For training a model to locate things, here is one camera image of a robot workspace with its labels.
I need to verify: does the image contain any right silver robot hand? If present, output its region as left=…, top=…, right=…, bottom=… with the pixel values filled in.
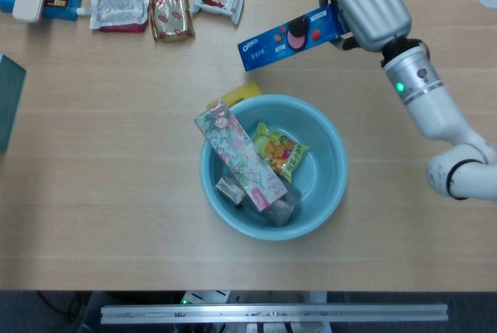
left=318, top=0, right=412, bottom=54

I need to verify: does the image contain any blue Oreo cookie box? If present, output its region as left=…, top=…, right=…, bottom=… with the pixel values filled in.
left=237, top=3, right=346, bottom=73

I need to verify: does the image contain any yellow green snack packet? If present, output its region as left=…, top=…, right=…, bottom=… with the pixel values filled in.
left=252, top=121, right=311, bottom=183

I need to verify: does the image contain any floral pink green box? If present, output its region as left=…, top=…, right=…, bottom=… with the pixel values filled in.
left=193, top=99, right=289, bottom=212

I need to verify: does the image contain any grey garbage bag roll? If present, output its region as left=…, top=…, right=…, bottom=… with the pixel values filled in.
left=215, top=176, right=302, bottom=227

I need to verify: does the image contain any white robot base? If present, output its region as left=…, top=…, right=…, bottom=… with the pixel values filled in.
left=180, top=290, right=234, bottom=306

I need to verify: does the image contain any light blue plastic basin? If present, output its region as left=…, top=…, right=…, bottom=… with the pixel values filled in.
left=199, top=94, right=349, bottom=241

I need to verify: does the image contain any yellow sponge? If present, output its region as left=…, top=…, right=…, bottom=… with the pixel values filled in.
left=224, top=80, right=263, bottom=107

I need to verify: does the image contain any gold red biscuit pack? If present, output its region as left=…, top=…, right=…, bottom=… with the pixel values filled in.
left=144, top=0, right=196, bottom=43

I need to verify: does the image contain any white spout pouch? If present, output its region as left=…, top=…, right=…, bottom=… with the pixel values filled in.
left=76, top=0, right=151, bottom=34

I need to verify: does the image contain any teal green box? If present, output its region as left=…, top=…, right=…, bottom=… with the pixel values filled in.
left=0, top=53, right=27, bottom=151

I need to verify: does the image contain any aluminium rail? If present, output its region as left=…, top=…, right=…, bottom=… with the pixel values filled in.
left=99, top=303, right=450, bottom=325

